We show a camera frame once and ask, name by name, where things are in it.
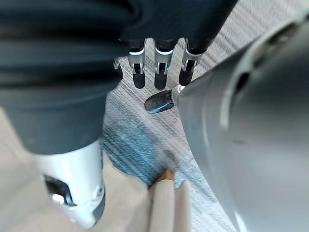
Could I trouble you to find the dark robot foot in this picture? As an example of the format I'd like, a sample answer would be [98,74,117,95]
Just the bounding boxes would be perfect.
[143,90,176,114]

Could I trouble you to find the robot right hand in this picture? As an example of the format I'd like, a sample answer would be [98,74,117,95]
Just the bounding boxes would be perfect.
[0,0,239,230]

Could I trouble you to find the silver robot leg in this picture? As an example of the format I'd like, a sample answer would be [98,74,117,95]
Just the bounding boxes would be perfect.
[174,9,309,232]

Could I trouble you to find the grey striped rug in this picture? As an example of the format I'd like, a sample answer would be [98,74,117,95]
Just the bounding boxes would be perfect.
[102,0,305,232]

